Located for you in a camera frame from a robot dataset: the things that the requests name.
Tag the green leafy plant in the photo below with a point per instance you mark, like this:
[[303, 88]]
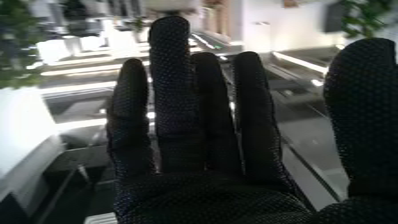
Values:
[[17, 50], [363, 18]]

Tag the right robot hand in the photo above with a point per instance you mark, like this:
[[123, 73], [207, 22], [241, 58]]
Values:
[[196, 186]]

